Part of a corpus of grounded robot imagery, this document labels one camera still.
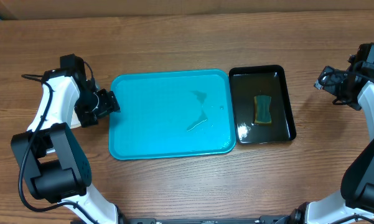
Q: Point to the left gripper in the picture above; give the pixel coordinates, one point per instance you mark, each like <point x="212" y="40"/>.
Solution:
<point x="110" y="104"/>

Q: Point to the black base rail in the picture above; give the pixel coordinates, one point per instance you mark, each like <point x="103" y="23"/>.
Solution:
<point x="265" y="219"/>

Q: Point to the yellow green sponge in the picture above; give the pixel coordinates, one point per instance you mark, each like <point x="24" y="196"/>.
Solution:
<point x="262" y="109"/>

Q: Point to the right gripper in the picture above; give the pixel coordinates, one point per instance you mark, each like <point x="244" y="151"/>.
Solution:
<point x="333" y="90"/>

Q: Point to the yellow plate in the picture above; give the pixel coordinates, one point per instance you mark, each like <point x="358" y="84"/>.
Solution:
<point x="75" y="123"/>

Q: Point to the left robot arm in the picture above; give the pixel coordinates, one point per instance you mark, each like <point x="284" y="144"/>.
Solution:
<point x="54" y="170"/>

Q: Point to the black water tray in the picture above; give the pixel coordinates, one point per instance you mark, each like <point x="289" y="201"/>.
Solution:
<point x="248" y="82"/>

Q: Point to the teal serving tray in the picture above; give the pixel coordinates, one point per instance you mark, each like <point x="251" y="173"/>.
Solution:
<point x="172" y="114"/>

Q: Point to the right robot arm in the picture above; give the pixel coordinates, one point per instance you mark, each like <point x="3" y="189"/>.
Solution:
<point x="355" y="200"/>

